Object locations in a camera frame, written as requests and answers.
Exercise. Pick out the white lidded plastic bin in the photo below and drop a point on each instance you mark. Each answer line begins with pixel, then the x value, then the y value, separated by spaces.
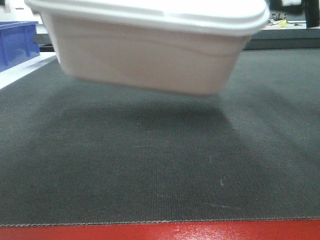
pixel 181 46

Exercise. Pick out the dark grey fabric mat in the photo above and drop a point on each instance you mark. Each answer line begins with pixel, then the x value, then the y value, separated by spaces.
pixel 81 153

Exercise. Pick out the yellow object on desk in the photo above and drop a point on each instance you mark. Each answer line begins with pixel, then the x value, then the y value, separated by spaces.
pixel 282 23

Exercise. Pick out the blue plastic crate left background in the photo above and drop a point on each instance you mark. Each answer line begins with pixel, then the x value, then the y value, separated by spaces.
pixel 17 43

